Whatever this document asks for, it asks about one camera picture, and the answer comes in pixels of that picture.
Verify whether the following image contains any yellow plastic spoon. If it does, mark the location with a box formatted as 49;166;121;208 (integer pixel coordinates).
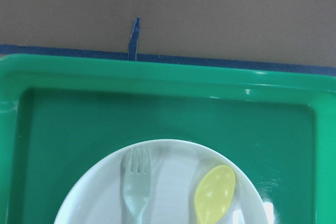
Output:
194;165;236;223

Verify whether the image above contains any white round plate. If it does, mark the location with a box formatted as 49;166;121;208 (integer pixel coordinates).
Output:
55;139;274;223

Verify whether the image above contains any translucent plastic fork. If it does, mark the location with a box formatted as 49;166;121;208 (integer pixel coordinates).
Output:
121;148;152;223

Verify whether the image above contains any green plastic tray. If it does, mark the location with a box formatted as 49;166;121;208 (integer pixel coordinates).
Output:
1;55;335;223

